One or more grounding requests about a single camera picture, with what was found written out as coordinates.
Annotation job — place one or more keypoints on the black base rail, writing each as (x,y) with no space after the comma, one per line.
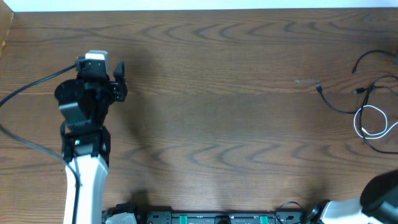
(130,213)

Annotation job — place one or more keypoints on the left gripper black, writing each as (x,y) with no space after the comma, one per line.
(120,89)

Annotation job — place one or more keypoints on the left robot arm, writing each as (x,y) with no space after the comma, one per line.
(86,143)

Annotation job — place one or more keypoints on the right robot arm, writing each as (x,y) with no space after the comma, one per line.
(377,204)

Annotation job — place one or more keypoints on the wooden side panel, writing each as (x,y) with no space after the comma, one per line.
(6,19)

